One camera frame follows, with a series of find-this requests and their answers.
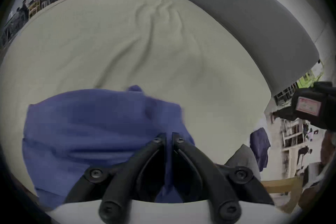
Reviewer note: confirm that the person's right hand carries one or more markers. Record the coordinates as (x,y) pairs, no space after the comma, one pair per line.
(329,146)

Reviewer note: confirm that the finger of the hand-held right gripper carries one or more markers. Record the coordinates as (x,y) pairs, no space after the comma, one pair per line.
(305,107)

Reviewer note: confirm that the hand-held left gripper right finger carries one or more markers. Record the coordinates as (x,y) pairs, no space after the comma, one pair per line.
(210,178)

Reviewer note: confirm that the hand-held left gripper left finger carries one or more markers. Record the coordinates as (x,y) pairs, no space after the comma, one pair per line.
(123,181)

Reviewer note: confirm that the light wooden table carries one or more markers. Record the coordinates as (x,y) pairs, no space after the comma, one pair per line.
(282,185)

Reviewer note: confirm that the dark blue hanging garment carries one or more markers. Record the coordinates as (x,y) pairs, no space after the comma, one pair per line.
(259,144)

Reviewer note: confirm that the grey cushion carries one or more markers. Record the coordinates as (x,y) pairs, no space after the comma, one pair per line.
(244,158)

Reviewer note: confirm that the dark blue shirt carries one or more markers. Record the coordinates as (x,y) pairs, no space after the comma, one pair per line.
(91,125)

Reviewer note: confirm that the grey padded headboard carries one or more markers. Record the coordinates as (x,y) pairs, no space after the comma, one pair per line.
(249,20)

